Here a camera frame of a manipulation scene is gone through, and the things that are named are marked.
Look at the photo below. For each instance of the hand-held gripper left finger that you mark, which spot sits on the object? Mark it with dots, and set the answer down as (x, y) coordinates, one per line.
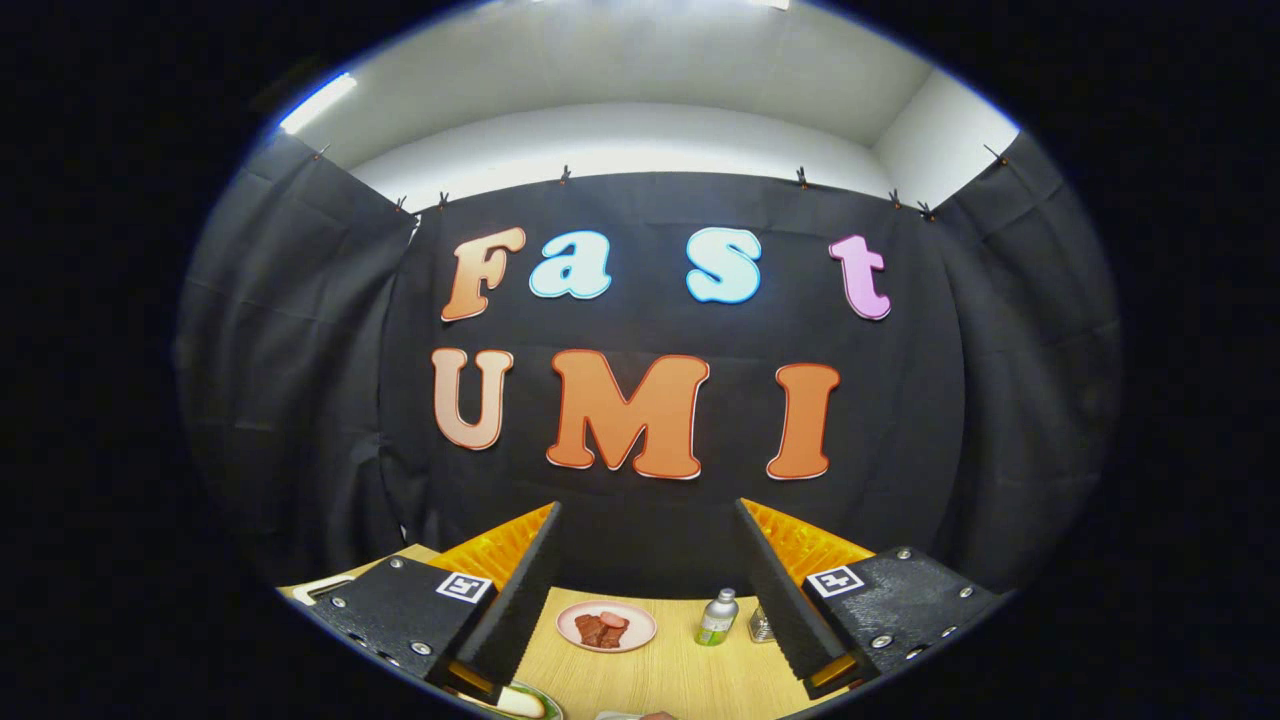
(520, 600)

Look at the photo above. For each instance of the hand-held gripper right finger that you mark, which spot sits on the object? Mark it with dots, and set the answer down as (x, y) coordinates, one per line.
(775, 590)

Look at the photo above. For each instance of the brown-crust bread slice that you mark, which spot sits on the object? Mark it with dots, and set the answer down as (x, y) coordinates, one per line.
(515, 704)

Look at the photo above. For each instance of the silver bottle with green label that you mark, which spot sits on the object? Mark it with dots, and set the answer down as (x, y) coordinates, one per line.
(716, 625)

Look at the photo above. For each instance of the brown meat pieces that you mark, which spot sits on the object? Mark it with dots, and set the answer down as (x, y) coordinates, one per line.
(595, 631)

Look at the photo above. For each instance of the red sausage slice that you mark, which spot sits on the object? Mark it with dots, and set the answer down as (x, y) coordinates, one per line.
(614, 619)

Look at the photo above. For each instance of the round white plate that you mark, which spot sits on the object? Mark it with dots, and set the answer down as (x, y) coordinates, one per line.
(556, 710)

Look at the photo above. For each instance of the pink plate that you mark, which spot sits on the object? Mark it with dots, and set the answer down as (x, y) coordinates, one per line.
(640, 632)

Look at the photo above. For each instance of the white toaster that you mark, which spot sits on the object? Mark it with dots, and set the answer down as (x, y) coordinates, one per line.
(335, 581)

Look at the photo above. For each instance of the row of black clips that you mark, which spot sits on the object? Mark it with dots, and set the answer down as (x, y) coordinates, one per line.
(801, 180)

